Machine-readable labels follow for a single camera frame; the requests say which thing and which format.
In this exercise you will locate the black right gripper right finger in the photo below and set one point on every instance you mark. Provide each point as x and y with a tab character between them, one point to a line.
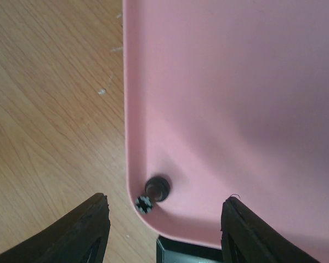
248	238

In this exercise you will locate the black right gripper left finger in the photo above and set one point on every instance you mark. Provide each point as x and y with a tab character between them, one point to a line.
79	236

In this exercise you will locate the black rook piece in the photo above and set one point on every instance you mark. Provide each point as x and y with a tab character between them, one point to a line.
156	190

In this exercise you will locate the black and white chessboard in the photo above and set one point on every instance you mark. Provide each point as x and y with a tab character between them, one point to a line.
169	251

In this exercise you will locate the pink plastic tray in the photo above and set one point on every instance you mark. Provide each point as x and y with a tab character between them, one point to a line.
230	98

